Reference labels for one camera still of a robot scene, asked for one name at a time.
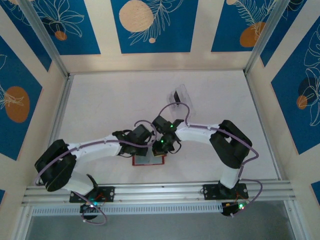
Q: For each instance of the red box base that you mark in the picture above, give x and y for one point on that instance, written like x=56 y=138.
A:
x=145 y=161

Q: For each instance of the dark credit card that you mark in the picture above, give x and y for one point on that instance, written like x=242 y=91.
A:
x=176 y=97

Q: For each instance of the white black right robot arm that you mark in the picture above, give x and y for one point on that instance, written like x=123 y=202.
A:
x=195 y=135

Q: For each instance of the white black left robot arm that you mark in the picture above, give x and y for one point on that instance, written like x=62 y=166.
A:
x=100 y=148

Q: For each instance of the clear acrylic card box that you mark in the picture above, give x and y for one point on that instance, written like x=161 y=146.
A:
x=186 y=100

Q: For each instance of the black controller board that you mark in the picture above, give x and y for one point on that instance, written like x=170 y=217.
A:
x=86 y=208
x=228 y=210

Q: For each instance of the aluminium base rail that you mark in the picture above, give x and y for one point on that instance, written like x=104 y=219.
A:
x=160 y=192

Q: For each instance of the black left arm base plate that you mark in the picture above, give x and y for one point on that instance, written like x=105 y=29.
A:
x=110 y=192

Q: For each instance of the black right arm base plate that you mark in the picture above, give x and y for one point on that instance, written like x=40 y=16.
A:
x=210 y=191

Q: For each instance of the aluminium side rail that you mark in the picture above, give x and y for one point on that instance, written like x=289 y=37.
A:
x=58 y=125
x=259 y=112

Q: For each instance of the aluminium frame post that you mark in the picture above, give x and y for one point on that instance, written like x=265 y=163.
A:
x=265 y=32
x=42 y=32

